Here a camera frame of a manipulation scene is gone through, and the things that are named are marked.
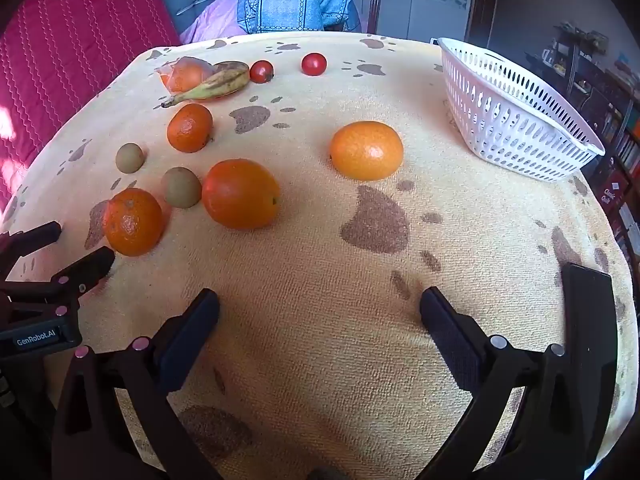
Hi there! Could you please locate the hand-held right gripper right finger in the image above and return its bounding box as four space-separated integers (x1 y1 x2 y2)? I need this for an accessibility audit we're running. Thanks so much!
417 286 582 480

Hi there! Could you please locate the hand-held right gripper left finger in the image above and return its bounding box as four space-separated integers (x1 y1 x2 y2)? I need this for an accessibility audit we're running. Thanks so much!
51 288 221 480

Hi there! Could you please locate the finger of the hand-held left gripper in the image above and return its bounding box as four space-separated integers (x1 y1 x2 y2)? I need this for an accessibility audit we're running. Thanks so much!
0 223 62 281
0 246 117 317

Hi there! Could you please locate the mandarin orange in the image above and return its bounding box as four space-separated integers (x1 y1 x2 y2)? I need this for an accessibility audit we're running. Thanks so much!
166 103 214 154
103 187 166 257

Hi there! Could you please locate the orange printed snack packet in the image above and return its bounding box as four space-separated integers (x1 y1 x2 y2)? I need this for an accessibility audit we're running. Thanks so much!
155 56 217 94

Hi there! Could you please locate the white plastic basket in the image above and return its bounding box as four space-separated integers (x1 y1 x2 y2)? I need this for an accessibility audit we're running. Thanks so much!
437 36 606 182

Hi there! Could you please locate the brown kiwi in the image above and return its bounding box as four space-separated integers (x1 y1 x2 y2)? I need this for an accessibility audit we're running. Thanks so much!
115 142 146 174
161 166 203 209

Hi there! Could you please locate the yellow paw print towel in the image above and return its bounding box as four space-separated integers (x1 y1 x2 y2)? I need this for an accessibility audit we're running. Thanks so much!
0 31 638 480

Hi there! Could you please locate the black flat panel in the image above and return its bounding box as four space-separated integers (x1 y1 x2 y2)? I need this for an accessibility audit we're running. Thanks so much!
561 262 619 461

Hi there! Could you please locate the large dark orange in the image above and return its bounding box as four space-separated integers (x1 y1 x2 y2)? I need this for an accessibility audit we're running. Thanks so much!
201 158 281 231

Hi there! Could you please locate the large light orange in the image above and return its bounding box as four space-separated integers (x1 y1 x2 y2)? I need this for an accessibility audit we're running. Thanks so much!
329 120 405 182

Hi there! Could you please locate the red quilted blanket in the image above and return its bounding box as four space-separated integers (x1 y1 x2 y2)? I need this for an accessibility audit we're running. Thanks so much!
0 0 182 221

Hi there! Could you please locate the spotted yellow banana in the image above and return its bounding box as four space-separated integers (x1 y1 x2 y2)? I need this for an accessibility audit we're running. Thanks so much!
160 60 251 109

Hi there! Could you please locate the red cherry tomato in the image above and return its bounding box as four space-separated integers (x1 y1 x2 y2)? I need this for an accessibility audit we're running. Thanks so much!
249 60 275 84
301 52 328 77

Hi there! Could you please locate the dark bookshelf with books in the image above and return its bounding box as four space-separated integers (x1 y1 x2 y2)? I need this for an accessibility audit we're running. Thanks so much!
575 55 640 281

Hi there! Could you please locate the pink dotted bedding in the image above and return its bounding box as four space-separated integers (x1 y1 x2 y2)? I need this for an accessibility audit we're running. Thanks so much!
179 0 251 45

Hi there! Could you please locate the small cluttered shelf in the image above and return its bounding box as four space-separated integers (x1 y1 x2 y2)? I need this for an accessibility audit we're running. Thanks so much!
525 20 611 91

